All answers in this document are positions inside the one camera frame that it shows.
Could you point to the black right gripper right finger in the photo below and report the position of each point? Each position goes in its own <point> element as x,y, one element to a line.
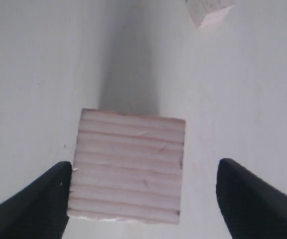
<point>251,208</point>

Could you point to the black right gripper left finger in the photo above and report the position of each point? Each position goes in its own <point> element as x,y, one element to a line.
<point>39,211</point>

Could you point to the medium plain wooden cube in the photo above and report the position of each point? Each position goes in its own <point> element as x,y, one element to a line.
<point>127,168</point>

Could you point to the small wooden cube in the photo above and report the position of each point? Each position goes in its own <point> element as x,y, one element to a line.
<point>206,12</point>

